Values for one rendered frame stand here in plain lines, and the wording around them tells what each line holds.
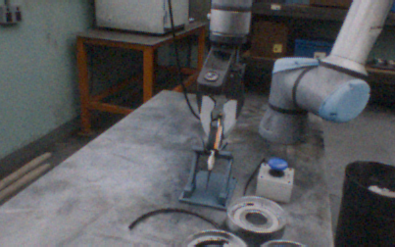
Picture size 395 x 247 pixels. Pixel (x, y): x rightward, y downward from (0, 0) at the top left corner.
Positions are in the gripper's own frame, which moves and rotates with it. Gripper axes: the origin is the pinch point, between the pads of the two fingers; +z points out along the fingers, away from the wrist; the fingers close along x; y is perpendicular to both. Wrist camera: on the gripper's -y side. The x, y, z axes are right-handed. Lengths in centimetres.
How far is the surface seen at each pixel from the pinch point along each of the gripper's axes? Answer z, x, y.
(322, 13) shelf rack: -13, -36, 320
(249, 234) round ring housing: 9.6, -10.3, -17.8
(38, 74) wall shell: 34, 146, 135
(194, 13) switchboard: 1, 103, 359
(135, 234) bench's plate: 12.9, 8.8, -20.3
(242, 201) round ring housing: 9.3, -7.8, -8.7
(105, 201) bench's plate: 12.7, 18.4, -13.2
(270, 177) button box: 7.8, -12.2, -0.1
